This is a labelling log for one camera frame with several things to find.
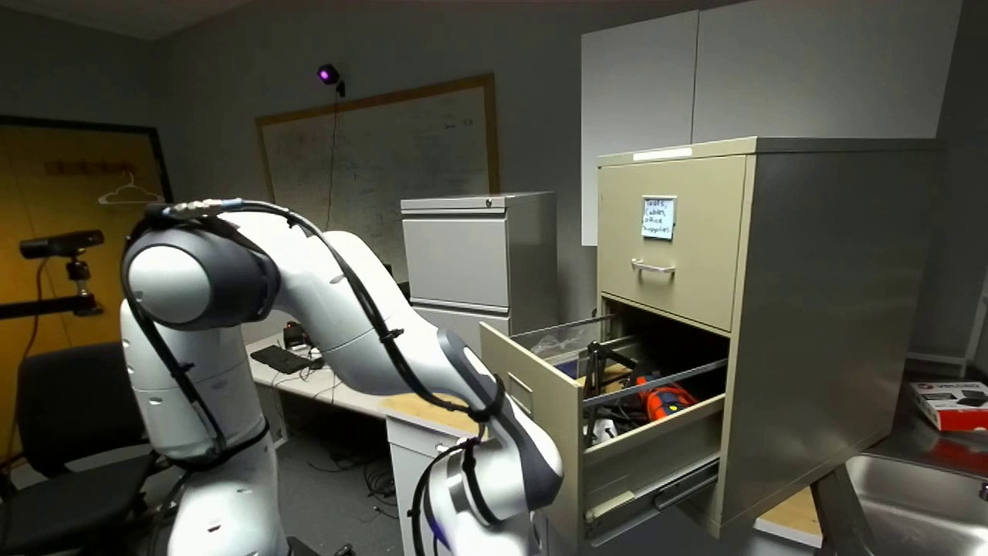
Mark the beige bottom cabinet drawer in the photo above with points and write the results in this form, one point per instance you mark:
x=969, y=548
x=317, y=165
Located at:
x=622, y=472

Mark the beige cabinet drawer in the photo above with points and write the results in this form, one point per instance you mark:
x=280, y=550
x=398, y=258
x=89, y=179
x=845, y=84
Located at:
x=622, y=472
x=692, y=274

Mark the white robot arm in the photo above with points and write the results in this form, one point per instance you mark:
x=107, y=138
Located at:
x=200, y=274

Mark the grey lateral file cabinet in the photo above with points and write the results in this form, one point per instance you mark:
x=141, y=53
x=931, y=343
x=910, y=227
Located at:
x=484, y=260

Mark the white drawer label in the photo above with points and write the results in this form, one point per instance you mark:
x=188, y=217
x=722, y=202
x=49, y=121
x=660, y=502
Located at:
x=660, y=217

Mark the beige top cabinet drawer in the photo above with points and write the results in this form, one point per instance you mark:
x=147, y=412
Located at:
x=692, y=274

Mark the orange tool in drawer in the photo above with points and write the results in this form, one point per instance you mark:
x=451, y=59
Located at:
x=661, y=399

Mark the beige metal file cabinet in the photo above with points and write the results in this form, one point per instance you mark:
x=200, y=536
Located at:
x=824, y=289

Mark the wood framed whiteboard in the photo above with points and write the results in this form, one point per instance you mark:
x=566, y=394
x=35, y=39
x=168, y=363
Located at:
x=350, y=165

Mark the black office chair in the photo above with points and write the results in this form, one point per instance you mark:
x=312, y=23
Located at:
x=83, y=436

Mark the red and white box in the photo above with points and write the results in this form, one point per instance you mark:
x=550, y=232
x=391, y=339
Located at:
x=953, y=407

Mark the white desk pedestal cabinet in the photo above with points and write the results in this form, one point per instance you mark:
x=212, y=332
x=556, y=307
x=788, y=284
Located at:
x=416, y=436

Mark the purple lit wall camera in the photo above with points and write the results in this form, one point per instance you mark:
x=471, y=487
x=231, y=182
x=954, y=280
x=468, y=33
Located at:
x=331, y=79

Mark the white wall cupboard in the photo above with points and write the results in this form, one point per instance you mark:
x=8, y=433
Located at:
x=782, y=68

